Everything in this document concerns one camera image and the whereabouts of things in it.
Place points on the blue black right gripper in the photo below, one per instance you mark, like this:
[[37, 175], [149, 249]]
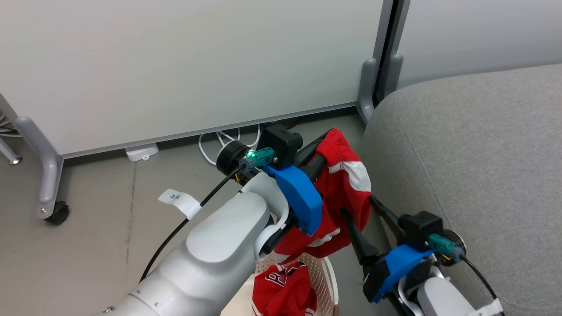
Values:
[[395, 263]]

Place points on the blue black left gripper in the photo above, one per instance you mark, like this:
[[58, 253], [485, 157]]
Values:
[[298, 197]]

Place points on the red shorts with white stripes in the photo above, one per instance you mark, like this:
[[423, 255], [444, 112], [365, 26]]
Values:
[[340, 193]]

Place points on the red jersey with lettering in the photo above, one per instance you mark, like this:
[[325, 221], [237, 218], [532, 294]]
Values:
[[285, 289]]

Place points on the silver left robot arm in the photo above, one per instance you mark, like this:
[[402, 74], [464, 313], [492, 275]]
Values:
[[210, 254]]

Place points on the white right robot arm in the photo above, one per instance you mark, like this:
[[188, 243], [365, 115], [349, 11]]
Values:
[[439, 294]]

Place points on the cream perforated laundry basket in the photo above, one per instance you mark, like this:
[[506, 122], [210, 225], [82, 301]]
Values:
[[325, 281]]

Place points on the grey fabric sofa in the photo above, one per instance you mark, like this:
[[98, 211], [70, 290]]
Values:
[[483, 166]]

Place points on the wide white partition panel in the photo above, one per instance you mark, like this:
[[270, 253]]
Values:
[[175, 66]]

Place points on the white power adapter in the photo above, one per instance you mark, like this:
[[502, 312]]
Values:
[[141, 152]]

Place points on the narrow white partition panel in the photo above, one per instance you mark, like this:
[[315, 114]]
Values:
[[483, 30]]

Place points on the black caster wheel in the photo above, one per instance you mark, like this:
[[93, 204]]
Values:
[[59, 213]]

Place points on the grey partition foot with caster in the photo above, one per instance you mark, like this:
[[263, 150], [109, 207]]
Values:
[[46, 166]]

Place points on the grey metal table leg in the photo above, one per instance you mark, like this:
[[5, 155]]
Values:
[[9, 153]]

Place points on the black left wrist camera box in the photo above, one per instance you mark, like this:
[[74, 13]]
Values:
[[281, 142]]

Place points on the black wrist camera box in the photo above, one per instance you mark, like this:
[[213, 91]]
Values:
[[281, 142], [419, 228]]

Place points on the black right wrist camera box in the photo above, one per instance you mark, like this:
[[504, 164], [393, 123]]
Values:
[[419, 228]]

